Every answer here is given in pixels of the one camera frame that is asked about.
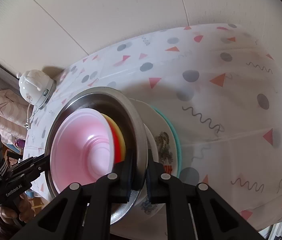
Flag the white power cord with plug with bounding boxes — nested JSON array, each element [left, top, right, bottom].
[[24, 104, 35, 130]]

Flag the person's left hand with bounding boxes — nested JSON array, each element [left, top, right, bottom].
[[0, 195, 35, 223]]

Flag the teal plastic plate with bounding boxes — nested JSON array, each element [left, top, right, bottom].
[[152, 106, 183, 178]]

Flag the yellow plastic bowl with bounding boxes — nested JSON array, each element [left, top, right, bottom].
[[101, 112, 127, 162]]

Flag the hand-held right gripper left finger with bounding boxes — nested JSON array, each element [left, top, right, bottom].
[[22, 149, 144, 240]]

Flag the white plate with dragon print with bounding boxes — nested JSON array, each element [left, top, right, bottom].
[[128, 99, 179, 215]]

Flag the white patterned tablecloth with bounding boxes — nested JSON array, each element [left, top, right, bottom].
[[22, 23, 282, 233]]

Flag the red bowl with pink inside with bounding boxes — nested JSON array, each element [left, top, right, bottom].
[[50, 109, 120, 189]]

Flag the white floral ceramic kettle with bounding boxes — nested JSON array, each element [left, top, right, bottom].
[[16, 69, 53, 105]]

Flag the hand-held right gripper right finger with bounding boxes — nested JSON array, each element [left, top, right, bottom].
[[146, 150, 264, 240]]

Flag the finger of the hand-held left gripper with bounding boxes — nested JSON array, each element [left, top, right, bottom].
[[12, 154, 51, 180]]

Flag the steel kettle base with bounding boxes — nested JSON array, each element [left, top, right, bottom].
[[35, 80, 56, 110]]

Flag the stainless steel bowl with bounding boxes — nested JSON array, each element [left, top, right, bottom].
[[44, 86, 148, 226]]

